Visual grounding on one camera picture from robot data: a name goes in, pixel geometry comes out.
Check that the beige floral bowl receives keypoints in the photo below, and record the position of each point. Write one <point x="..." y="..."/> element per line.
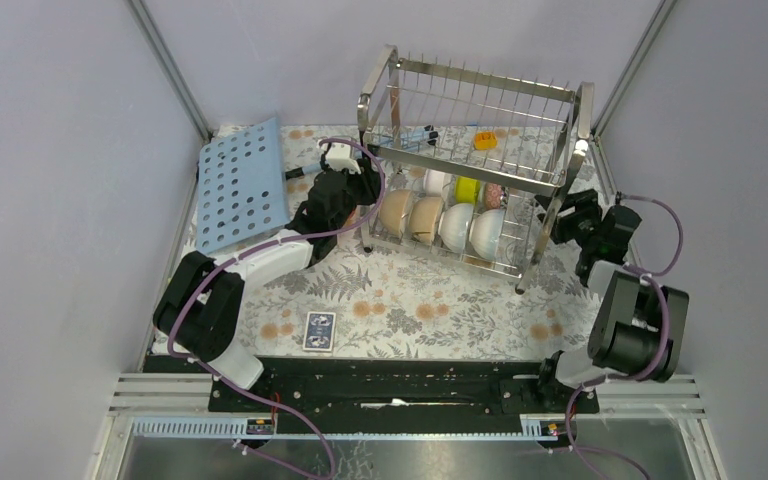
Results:
<point x="395" y="210"/>
<point x="424" y="219"/>

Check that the yellow green bowl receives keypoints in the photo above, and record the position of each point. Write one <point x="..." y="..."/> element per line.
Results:
<point x="467" y="190"/>

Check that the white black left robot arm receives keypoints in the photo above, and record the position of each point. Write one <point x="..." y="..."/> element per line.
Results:
<point x="200" y="307"/>

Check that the light blue perforated panel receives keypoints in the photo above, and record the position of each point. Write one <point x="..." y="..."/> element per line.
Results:
<point x="241" y="189"/>

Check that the orange plastic bowl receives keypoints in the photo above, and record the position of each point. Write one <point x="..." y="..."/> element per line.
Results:
<point x="352" y="218"/>

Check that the beige floral bowl front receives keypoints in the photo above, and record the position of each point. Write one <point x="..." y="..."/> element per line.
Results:
<point x="395" y="210"/>

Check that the white ribbed bowl front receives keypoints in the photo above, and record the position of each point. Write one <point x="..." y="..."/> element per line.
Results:
<point x="454" y="226"/>

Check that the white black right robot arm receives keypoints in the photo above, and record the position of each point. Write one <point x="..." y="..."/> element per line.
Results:
<point x="639" y="328"/>

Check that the white ribbed bowl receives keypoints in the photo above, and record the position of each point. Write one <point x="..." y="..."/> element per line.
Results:
<point x="454" y="226"/>
<point x="485" y="233"/>

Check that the floral patterned table mat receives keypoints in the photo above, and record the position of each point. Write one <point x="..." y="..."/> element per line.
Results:
<point x="389" y="304"/>

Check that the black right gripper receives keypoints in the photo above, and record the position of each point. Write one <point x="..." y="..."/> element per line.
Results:
<point x="585" y="203"/>

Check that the white ceramic bowl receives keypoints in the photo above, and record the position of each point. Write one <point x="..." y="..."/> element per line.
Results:
<point x="437" y="183"/>

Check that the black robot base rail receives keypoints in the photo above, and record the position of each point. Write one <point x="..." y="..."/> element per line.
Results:
<point x="387" y="396"/>

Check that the stainless steel dish rack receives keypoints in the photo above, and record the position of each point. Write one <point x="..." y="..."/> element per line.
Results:
<point x="543" y="129"/>

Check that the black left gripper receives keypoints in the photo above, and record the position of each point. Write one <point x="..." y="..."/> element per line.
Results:
<point x="368" y="182"/>

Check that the small orange yellow cup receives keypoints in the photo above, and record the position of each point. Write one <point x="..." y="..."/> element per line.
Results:
<point x="485" y="140"/>

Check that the blue playing card box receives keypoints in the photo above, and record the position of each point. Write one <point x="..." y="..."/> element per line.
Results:
<point x="319" y="332"/>

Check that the beige floral bowl rear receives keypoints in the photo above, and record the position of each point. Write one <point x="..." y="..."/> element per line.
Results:
<point x="424" y="219"/>

